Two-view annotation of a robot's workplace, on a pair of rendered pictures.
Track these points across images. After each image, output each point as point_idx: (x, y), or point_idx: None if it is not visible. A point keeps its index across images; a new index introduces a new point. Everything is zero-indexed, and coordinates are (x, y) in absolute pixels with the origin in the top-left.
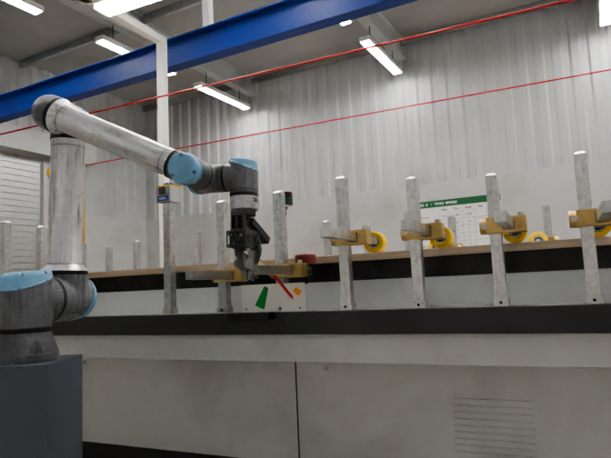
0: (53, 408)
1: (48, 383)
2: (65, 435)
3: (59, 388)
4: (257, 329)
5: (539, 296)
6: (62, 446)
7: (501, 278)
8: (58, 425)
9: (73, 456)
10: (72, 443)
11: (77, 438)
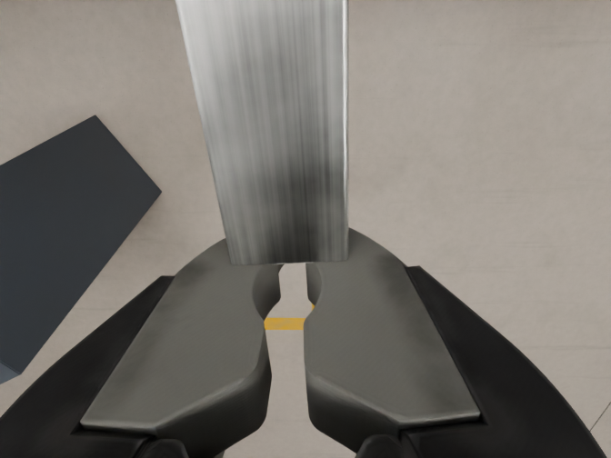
0: (54, 300)
1: (42, 344)
2: (49, 234)
3: (13, 303)
4: None
5: None
6: (65, 234)
7: None
8: (55, 264)
9: (47, 190)
10: (37, 202)
11: (15, 184)
